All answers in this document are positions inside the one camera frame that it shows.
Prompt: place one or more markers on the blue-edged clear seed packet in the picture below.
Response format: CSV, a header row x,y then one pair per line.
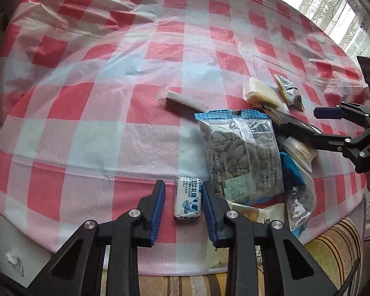
x,y
243,157

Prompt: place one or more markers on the red white checkered tablecloth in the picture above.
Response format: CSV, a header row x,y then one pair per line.
x,y
80,148

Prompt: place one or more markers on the pale cake in clear wrapper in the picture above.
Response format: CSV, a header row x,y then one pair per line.
x,y
262,94
299,152

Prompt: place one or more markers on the small grey packet orange edge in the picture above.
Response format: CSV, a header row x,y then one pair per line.
x,y
289,91

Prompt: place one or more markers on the white packet red print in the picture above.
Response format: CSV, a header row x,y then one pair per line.
x,y
265,214

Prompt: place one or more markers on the snack bar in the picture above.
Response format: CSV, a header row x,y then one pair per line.
x,y
182,101

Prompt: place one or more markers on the long black snack packet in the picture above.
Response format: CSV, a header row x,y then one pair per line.
x,y
269,112

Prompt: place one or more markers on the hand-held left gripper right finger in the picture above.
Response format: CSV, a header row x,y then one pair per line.
x,y
208,212

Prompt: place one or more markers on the crumpled white tissue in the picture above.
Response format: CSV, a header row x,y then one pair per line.
x,y
14,257

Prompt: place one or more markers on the white lace curtain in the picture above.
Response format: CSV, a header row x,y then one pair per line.
x,y
330,6

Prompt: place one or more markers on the white blue milk candy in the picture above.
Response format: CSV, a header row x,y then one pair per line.
x,y
188,200

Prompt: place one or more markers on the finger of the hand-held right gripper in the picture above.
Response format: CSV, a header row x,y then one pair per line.
x,y
326,112
326,141

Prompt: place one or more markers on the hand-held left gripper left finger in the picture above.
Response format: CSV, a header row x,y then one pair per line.
x,y
158,209

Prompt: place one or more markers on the clear packet of dark nuts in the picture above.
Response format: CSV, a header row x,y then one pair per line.
x,y
296,197

